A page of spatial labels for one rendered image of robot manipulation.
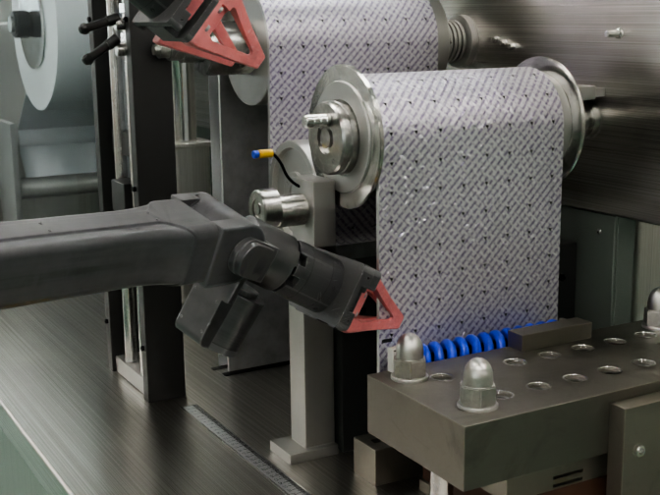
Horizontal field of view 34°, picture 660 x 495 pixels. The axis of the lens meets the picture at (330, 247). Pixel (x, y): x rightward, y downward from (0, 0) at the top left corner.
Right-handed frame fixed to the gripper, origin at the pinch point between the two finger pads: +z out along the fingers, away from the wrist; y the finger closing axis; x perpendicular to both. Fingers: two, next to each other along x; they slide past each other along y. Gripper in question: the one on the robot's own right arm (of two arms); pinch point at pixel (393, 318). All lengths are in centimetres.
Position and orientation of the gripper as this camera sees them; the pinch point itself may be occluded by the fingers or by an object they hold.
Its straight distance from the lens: 111.3
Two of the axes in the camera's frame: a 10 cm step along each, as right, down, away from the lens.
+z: 7.6, 3.9, 5.2
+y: 4.9, 1.8, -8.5
